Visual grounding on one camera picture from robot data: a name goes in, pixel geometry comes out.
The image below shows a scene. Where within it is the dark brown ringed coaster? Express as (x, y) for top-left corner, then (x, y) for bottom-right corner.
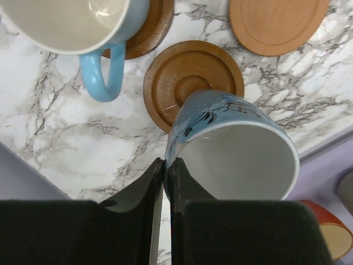
(143, 40), (244, 133)

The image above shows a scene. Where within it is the large blue mug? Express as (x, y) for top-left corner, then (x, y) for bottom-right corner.
(164, 90), (299, 200)

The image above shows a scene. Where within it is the grey white mug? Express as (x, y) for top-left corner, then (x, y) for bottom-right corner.
(336, 172), (353, 215)

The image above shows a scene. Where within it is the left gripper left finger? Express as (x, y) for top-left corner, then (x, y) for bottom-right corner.
(1, 158), (164, 264)

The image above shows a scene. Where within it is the light wooden coaster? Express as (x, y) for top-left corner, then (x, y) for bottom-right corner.
(228, 0), (330, 56)

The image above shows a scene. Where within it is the lilac plastic tray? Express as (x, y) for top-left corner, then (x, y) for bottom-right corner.
(0, 134), (353, 265)

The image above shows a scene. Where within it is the cream white mug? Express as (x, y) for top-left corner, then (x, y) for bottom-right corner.
(1, 0), (150, 103)

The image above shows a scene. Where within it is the dark brown grooved coaster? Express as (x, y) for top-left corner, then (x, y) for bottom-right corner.
(100, 0), (175, 60)

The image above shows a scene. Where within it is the orange topped blue cup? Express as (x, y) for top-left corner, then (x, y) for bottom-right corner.
(299, 200), (352, 261)

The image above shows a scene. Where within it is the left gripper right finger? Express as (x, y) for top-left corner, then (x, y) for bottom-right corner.
(168, 158), (333, 264)

